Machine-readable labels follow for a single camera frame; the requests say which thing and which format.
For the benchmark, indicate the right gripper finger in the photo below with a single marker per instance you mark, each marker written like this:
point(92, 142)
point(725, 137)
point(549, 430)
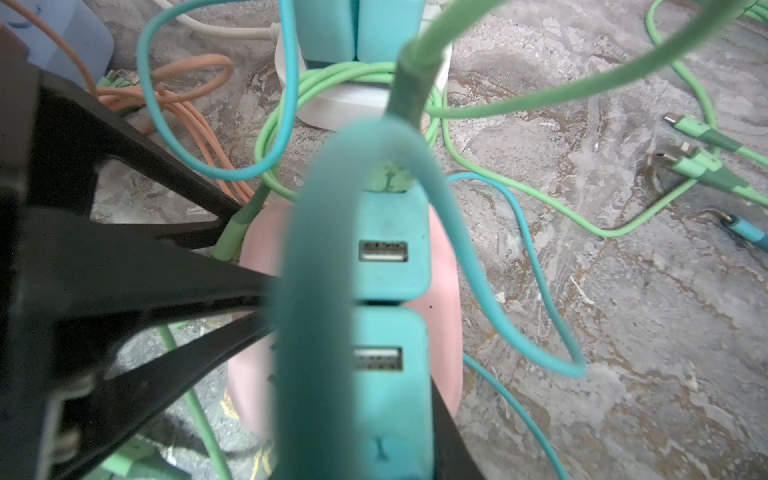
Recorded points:
point(103, 326)

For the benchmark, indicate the pink power strip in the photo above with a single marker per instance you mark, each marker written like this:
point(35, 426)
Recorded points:
point(249, 390)

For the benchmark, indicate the teal charger plug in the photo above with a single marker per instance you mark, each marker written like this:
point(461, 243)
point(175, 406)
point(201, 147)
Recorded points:
point(393, 387)

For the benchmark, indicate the blue power strip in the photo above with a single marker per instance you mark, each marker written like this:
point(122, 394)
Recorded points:
point(77, 24)

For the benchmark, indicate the white power strip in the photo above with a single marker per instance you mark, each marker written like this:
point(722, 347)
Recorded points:
point(332, 108)

